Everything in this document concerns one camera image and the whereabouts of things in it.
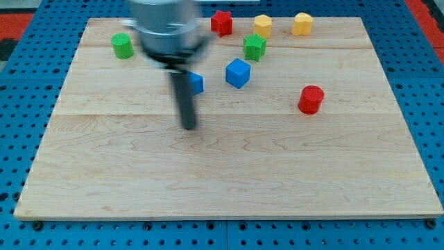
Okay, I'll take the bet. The red star block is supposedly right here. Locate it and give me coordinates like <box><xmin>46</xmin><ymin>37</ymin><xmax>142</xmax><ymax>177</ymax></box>
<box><xmin>210</xmin><ymin>10</ymin><xmax>233</xmax><ymax>37</ymax></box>

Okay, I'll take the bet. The yellow hexagon block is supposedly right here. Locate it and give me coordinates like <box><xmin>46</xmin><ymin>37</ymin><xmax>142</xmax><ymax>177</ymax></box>
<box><xmin>253</xmin><ymin>15</ymin><xmax>272</xmax><ymax>39</ymax></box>

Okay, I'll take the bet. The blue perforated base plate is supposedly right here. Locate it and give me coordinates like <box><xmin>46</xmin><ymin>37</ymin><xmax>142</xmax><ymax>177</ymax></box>
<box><xmin>1</xmin><ymin>1</ymin><xmax>443</xmax><ymax>249</ymax></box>

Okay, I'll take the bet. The red cylinder block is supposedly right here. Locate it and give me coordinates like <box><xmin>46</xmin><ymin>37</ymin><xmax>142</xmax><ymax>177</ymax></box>
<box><xmin>298</xmin><ymin>85</ymin><xmax>325</xmax><ymax>115</ymax></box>

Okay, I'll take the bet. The green star block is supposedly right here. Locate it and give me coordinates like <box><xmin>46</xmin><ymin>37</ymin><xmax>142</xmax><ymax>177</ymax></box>
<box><xmin>243</xmin><ymin>33</ymin><xmax>267</xmax><ymax>62</ymax></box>

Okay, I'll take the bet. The blue cube block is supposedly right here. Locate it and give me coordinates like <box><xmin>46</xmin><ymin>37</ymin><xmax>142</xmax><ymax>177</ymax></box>
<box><xmin>225</xmin><ymin>58</ymin><xmax>251</xmax><ymax>89</ymax></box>

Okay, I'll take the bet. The wooden board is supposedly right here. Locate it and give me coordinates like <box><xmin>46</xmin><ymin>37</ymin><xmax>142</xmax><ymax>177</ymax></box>
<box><xmin>15</xmin><ymin>17</ymin><xmax>443</xmax><ymax>221</ymax></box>

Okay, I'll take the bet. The blue block behind stick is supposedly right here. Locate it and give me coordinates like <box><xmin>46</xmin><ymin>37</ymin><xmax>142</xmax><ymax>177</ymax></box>
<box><xmin>189</xmin><ymin>72</ymin><xmax>205</xmax><ymax>95</ymax></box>

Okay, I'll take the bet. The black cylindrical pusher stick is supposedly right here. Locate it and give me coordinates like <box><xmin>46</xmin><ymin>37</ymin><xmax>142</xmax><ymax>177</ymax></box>
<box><xmin>169</xmin><ymin>69</ymin><xmax>197</xmax><ymax>130</ymax></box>

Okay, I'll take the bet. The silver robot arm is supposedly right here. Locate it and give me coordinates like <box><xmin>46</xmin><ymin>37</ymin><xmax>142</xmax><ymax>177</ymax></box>
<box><xmin>127</xmin><ymin>0</ymin><xmax>214</xmax><ymax>130</ymax></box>

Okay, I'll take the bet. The green cylinder block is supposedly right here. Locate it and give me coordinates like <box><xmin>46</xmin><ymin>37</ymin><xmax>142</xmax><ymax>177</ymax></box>
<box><xmin>111</xmin><ymin>33</ymin><xmax>134</xmax><ymax>59</ymax></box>

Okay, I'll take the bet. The yellow heart block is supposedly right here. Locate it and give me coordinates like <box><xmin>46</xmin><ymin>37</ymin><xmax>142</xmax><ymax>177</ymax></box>
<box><xmin>291</xmin><ymin>12</ymin><xmax>314</xmax><ymax>35</ymax></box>

